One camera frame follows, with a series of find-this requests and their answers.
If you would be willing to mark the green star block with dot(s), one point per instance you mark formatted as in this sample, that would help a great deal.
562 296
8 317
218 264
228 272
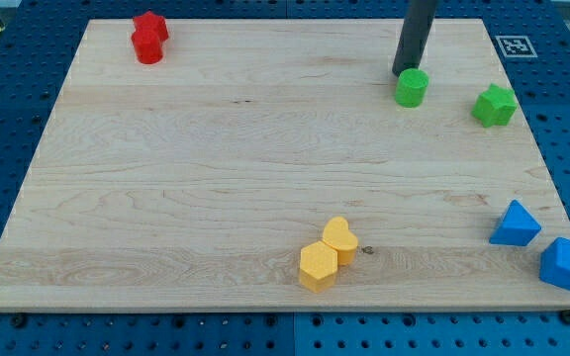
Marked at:
495 106

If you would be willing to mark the yellow hexagon block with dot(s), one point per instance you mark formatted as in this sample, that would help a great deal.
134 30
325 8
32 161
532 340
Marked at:
317 267

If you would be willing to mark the blue cube block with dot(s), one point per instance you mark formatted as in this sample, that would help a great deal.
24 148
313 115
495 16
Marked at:
555 263

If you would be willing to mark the wooden board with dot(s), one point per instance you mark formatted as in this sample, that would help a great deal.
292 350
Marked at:
192 185

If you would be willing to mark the green cylinder block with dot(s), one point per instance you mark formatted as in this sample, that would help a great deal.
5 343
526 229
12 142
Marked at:
411 87

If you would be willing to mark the black bolt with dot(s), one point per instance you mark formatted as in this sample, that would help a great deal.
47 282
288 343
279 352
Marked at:
18 320
564 317

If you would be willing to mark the red star block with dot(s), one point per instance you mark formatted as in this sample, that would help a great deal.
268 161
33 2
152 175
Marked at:
152 22

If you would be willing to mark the yellow heart block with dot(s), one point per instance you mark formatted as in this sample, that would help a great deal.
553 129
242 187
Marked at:
339 237

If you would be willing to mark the white fiducial marker tag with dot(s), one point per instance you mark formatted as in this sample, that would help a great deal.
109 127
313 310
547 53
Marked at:
516 46

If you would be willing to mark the black bolt bottom right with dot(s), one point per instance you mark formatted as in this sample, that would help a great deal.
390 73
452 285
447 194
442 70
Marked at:
564 317

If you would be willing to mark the blue triangle block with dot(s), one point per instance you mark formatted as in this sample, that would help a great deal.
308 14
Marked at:
516 226

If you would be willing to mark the red cylinder block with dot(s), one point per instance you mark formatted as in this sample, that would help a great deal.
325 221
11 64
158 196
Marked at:
147 46

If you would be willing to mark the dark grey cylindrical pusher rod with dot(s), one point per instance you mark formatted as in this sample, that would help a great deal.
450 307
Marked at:
414 35

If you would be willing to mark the black bolt bottom left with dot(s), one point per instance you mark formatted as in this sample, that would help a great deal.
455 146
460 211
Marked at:
18 320

